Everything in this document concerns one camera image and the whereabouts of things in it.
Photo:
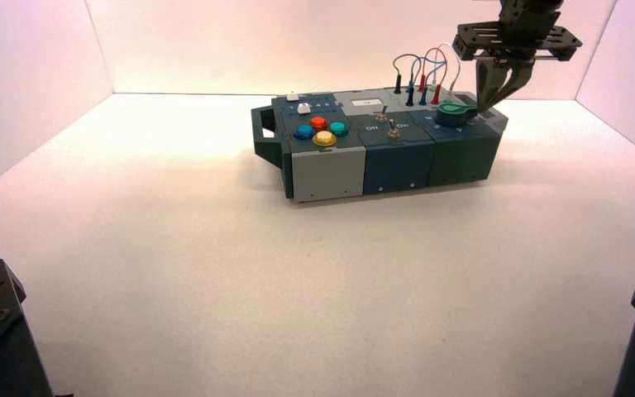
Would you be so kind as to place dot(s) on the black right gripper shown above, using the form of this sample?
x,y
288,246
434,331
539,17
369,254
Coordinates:
x,y
514,43

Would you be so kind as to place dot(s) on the blue push button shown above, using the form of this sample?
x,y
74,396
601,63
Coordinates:
x,y
304,131

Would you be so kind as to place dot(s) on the metal toggle switch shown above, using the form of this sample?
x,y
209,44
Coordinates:
x,y
382,115
392,130

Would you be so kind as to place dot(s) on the yellow push button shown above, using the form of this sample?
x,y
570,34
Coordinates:
x,y
324,138

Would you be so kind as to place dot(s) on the teal push button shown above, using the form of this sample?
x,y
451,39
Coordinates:
x,y
338,129

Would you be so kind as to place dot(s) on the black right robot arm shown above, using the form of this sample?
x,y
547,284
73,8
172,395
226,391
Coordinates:
x,y
528,11

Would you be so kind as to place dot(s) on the green rotary knob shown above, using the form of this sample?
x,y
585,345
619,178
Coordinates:
x,y
449,115

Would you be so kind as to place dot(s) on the orange push button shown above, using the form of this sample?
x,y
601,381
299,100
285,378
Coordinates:
x,y
318,122

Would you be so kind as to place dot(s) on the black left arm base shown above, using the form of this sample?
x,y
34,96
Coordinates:
x,y
0,340

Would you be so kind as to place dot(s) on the white label sticker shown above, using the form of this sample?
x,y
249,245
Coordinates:
x,y
367,102

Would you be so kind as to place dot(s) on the blue grey control box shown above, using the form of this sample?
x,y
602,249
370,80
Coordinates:
x,y
328,175

